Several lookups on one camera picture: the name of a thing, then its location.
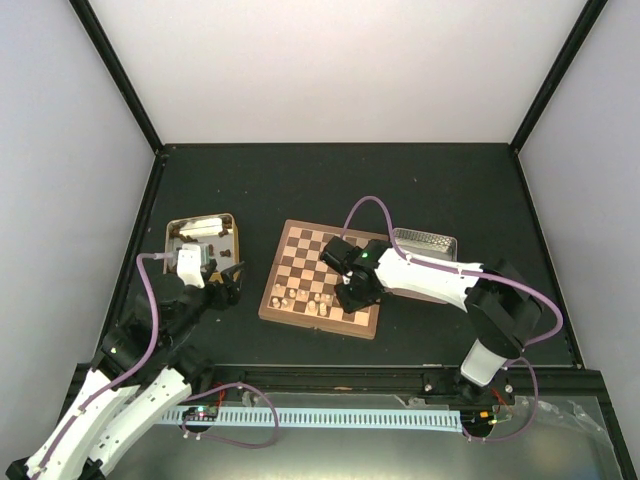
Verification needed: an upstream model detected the purple cable loop front left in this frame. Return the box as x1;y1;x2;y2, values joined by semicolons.
180;382;279;449

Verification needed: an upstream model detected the second left white arm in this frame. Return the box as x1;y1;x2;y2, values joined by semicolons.
81;260;245;479

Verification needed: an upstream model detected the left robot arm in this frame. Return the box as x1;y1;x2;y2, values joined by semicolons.
5;254;245;479

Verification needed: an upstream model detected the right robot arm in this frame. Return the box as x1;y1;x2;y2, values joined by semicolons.
320;236;543;403

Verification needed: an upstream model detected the wooden chess board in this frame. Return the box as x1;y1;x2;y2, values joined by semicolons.
258;220;379;340

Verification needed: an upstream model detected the pink tin with light pieces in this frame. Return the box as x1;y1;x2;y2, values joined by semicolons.
389;227;458;304

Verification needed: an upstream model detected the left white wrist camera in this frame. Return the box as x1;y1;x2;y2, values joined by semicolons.
176;242;211;289

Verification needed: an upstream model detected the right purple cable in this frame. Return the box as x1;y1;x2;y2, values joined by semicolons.
342;196;565;444

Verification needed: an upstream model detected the light blue cable duct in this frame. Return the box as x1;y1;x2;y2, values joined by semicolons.
157;406;463;433

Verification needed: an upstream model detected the gold tin with dark pieces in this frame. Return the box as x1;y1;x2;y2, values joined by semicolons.
165;213;240;283

